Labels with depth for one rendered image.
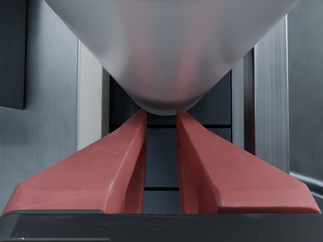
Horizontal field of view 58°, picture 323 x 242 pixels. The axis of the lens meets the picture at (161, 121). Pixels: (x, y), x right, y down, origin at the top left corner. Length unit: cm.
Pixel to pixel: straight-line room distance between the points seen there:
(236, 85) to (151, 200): 9
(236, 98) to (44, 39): 16
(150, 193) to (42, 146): 10
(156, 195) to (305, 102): 14
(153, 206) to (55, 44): 15
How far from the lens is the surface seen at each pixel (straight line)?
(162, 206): 18
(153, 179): 18
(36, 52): 26
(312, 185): 20
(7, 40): 24
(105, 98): 16
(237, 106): 19
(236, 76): 19
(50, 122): 25
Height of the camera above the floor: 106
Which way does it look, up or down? 87 degrees down
